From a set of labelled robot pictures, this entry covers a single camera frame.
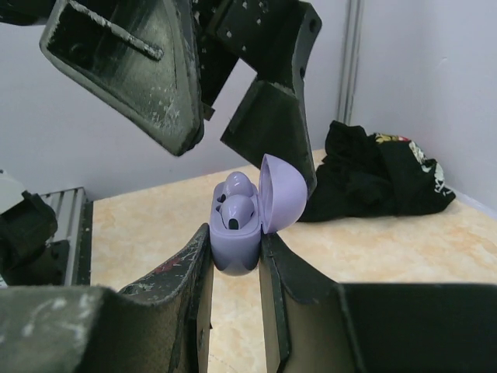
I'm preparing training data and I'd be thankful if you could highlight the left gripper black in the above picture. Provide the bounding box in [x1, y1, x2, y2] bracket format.
[40, 0, 322, 194]

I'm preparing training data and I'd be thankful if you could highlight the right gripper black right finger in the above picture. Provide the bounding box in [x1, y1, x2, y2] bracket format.
[259, 234, 496, 372]

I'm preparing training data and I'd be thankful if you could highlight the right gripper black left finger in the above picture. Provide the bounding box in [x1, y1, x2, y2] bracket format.
[1, 225, 214, 372]

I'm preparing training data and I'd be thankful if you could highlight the purple round charging case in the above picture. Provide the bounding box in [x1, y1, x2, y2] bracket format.
[209, 154, 308, 277]

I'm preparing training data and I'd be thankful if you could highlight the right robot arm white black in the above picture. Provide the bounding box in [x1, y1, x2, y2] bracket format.
[1, 173, 496, 372]

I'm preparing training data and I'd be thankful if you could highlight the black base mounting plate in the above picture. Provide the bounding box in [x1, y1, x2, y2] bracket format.
[52, 190, 93, 286]

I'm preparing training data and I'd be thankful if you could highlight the black printed cloth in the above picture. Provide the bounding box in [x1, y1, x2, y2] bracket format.
[299, 120, 456, 222]

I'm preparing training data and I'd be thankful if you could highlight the aluminium rail front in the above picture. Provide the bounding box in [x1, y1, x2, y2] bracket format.
[42, 187, 93, 286]

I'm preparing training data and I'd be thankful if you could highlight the left aluminium frame post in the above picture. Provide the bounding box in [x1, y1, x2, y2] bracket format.
[337, 0, 365, 124]

